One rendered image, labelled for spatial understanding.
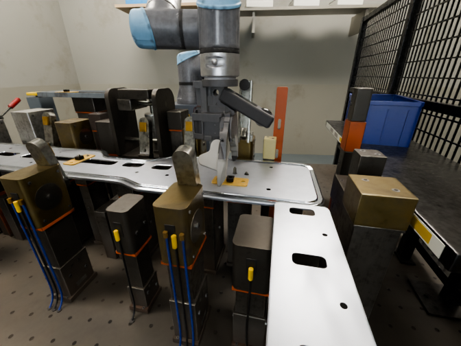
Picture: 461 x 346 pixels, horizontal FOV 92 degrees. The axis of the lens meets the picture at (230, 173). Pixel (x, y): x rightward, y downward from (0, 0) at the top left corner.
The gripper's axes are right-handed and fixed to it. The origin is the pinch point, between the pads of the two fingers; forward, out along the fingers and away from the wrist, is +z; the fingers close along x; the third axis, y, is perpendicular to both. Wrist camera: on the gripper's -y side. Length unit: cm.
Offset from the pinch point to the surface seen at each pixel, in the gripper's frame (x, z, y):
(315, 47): -330, -57, -53
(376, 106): -29.6, -12.3, -37.9
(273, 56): -323, -45, 5
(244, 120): -19.6, -8.5, 0.0
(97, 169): 0.5, 2.2, 36.0
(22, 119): -16, -6, 79
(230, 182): 0.9, 1.9, -0.3
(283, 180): -3.0, 2.2, -12.2
